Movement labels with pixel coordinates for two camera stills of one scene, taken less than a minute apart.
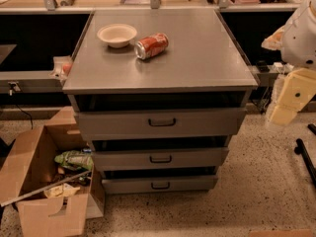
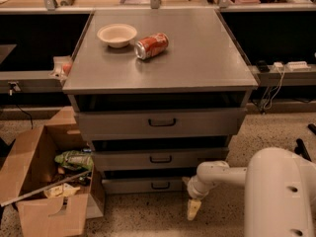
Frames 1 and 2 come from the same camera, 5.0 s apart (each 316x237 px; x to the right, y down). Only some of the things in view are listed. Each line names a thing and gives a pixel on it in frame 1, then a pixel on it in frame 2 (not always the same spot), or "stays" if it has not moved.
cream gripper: x=301 y=39 -> x=197 y=190
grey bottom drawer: x=119 y=186 stays
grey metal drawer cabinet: x=158 y=94 stays
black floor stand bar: x=300 y=150 stays
